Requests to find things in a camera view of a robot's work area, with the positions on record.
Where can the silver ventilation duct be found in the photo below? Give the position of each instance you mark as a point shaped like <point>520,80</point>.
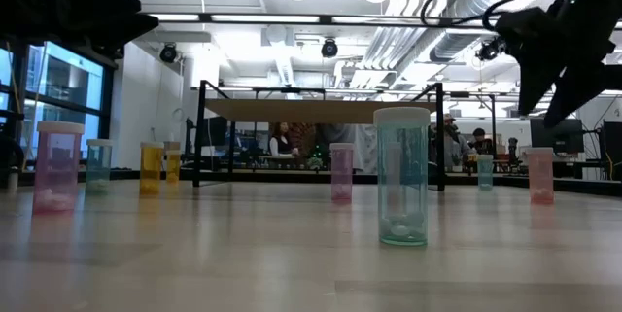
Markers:
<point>466,3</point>

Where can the large glass window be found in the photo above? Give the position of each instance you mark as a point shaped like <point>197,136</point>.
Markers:
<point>63,83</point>

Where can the white cylindrical object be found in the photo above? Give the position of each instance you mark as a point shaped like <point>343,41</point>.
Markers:
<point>12,180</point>

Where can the person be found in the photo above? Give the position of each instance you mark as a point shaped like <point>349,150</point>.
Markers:
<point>282,146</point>
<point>481,141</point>
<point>451,144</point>

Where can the black aluminium table frame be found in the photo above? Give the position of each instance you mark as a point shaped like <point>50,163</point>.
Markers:
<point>583,186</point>

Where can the black computer monitor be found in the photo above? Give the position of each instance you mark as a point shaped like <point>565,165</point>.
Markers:
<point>613,149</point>
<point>559,137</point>

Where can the black ceiling spotlight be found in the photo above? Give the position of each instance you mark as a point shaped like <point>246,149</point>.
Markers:
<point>488,49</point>
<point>168,53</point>
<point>329,48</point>

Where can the black beam with light strips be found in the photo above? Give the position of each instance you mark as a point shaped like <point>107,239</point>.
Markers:
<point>204,18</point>

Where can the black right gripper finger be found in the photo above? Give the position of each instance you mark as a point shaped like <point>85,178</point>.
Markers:
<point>532,79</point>
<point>588,88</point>

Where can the orange medicine bottle white cap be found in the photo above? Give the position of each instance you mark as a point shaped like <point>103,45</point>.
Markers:
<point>173,168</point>
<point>151,168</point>

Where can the small decorated green tree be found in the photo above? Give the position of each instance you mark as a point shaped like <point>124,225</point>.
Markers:
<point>316,160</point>

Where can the wooden shelf black metal frame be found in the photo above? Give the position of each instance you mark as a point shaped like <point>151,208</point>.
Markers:
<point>301,110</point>

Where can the teal medicine bottle white cap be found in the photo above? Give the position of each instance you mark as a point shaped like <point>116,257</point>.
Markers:
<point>98,166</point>
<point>485,173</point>
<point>402,181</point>

